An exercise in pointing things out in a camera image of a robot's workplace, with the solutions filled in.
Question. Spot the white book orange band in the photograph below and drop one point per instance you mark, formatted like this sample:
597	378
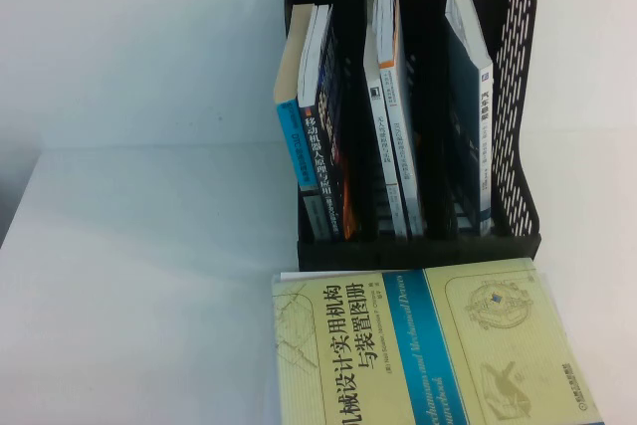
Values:
398	111

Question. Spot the blue spine book cream pages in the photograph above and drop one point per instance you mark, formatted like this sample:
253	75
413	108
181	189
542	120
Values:
291	141

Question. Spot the yellow book blue band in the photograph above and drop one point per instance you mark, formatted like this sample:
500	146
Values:
423	345

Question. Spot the navy book white spine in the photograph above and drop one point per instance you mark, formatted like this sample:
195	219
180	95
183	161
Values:
485	146

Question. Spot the black plastic book stand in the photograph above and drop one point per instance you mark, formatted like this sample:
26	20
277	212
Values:
433	251

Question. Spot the dark book white title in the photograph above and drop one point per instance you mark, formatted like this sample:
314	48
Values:
323	146

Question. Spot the thin white spine book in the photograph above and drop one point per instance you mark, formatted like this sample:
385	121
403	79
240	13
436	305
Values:
380	136

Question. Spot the white magazine with man portrait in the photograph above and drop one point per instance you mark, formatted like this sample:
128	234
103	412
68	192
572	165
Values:
293	276

